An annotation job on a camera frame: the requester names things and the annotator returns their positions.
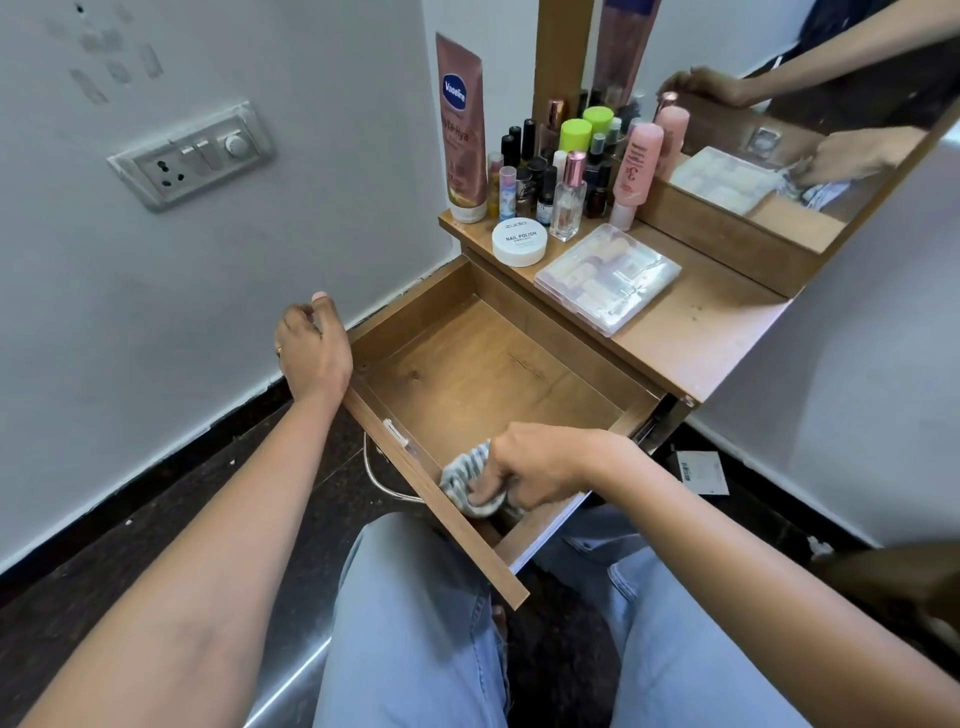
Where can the person's right fingers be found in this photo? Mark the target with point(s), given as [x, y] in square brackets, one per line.
[501, 469]

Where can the pastel printed lip balm tube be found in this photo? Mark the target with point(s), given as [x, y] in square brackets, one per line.
[508, 193]

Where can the glass perfume bottle pink cap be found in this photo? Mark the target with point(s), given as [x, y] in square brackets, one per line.
[568, 206]

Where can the white paper label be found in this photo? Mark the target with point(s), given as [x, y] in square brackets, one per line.
[705, 472]

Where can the cluster of small cosmetic bottles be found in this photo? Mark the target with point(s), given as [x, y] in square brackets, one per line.
[529, 161]

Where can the person's left forearm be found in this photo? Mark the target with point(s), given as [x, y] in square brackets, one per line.
[187, 585]

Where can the grey white striped cloth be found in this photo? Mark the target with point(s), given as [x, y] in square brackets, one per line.
[457, 480]

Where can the pink bottle white cap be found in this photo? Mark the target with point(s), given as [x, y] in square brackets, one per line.
[636, 169]

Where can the wooden drawer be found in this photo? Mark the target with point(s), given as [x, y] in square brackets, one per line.
[480, 367]

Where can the person's right hand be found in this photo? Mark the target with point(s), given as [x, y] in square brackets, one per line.
[547, 461]

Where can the person's left hand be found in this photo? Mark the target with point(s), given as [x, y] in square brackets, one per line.
[319, 360]

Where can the person's left thumb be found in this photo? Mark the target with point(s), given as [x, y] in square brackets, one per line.
[330, 311]

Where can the wooden dressing table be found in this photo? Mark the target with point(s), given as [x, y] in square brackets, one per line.
[697, 330]

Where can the pink lotion tube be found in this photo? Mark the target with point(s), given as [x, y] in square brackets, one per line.
[459, 150]

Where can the wooden framed mirror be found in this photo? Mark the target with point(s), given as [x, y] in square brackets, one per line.
[750, 45]

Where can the clear plastic box of bottles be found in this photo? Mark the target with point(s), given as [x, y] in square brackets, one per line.
[607, 277]

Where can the light blue jeans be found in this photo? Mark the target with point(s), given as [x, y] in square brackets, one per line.
[405, 637]

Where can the person's right forearm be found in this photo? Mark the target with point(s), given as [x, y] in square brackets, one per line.
[750, 570]

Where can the white round jar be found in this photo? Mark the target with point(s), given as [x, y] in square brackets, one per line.
[519, 241]

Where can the green capped bottle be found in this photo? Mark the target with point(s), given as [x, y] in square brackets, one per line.
[575, 135]

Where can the grey wall switch board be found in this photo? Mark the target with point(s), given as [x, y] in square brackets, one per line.
[187, 161]

